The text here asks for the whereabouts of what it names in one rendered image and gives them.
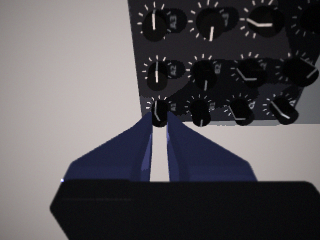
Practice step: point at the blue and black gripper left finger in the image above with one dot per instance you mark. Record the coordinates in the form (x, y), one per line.
(120, 157)

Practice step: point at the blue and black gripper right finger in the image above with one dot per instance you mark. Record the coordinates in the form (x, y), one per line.
(201, 159)

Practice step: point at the black knob box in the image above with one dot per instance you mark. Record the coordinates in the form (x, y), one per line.
(188, 64)

